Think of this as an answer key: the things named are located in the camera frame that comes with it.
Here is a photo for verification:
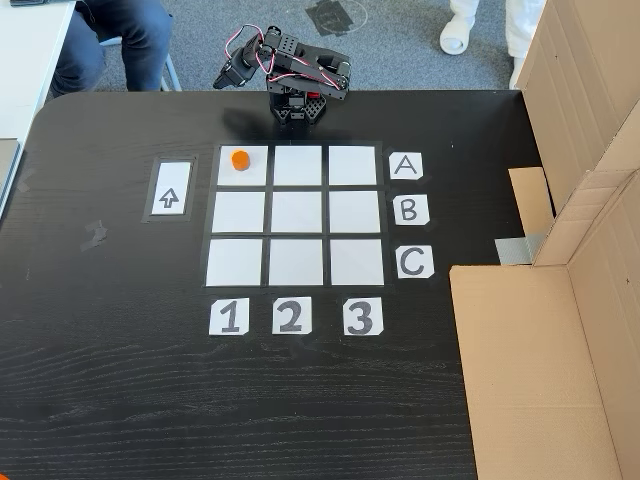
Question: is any paper sheet number 1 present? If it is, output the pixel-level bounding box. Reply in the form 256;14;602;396
208;298;250;337

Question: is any seated person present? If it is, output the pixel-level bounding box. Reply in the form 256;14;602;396
49;0;174;97

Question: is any paper sheet letter B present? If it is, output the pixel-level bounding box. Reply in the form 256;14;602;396
393;194;431;227

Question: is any paper sheet letter A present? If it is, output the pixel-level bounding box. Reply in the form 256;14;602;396
388;152;425;181

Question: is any paper sheet letter C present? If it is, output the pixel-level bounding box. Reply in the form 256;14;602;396
396;245;435;280

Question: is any white desk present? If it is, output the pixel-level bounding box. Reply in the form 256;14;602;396
0;0;76;146

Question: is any standing person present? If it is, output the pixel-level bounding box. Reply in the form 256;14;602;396
438;0;540;89

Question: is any white taped grid sheet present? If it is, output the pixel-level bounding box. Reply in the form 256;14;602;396
199;141;396;296

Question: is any white arrow paper sheet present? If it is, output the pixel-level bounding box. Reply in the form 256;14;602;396
142;154;199;224

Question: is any paper sheet number 2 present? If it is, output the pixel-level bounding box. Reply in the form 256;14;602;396
271;295;313;335

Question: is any red white servo cable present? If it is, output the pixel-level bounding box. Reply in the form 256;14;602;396
222;24;267;77

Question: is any grey duct tape strip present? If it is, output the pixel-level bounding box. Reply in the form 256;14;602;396
494;232;544;267

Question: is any black floor tape patch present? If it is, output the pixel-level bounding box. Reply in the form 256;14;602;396
304;0;357;37

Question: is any grey flat board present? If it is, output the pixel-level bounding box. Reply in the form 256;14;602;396
0;138;24;216

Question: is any brown cardboard box wall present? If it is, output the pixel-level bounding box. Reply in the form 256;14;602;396
449;169;640;480
508;0;640;267

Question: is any pale blue chair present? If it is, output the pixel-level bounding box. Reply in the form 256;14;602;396
97;35;182;92

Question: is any paper sheet number 3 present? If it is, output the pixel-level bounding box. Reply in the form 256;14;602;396
342;297;385;337

